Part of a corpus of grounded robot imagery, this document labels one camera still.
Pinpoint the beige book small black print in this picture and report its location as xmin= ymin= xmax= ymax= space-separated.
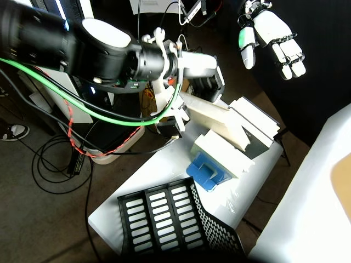
xmin=179 ymin=92 xmax=251 ymax=153

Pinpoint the black book grey label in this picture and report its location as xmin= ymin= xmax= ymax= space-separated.
xmin=204 ymin=128 xmax=256 ymax=173

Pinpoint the black coiled floor cable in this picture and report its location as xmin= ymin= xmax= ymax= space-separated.
xmin=31 ymin=133 xmax=94 ymax=195

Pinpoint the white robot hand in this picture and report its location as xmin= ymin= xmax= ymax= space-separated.
xmin=178 ymin=51 xmax=226 ymax=104
xmin=237 ymin=9 xmax=307 ymax=81

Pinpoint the white FASHION spine book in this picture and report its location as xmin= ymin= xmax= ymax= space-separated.
xmin=229 ymin=102 xmax=276 ymax=137

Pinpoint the white robot body column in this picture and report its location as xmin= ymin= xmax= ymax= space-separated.
xmin=27 ymin=0 xmax=146 ymax=165

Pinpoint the person's foot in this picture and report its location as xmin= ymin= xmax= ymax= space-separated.
xmin=0 ymin=124 xmax=30 ymax=142

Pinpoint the pale green book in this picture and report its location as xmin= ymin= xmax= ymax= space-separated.
xmin=190 ymin=128 xmax=247 ymax=180

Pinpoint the clear plastic film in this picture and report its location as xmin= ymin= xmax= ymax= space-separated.
xmin=219 ymin=188 xmax=244 ymax=216

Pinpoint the green robot cable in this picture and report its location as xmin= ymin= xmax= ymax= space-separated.
xmin=0 ymin=57 xmax=183 ymax=127

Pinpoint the red twisted wire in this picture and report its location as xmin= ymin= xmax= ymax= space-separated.
xmin=64 ymin=100 xmax=143 ymax=158

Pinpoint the black plastic file holder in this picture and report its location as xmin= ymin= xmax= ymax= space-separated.
xmin=117 ymin=176 xmax=246 ymax=257

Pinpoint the small brown cardboard box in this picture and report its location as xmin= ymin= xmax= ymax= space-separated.
xmin=141 ymin=87 xmax=160 ymax=118

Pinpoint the brown cardboard sheet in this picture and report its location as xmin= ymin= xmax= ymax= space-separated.
xmin=330 ymin=153 xmax=351 ymax=217

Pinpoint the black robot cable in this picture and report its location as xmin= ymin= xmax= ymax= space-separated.
xmin=0 ymin=68 xmax=179 ymax=157

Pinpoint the black power strip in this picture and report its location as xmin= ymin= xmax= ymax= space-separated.
xmin=67 ymin=150 xmax=87 ymax=176

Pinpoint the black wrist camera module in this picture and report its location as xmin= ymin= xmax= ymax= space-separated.
xmin=157 ymin=120 xmax=182 ymax=139

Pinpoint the blue transparent bookend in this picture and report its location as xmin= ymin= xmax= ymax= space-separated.
xmin=185 ymin=152 xmax=233 ymax=193

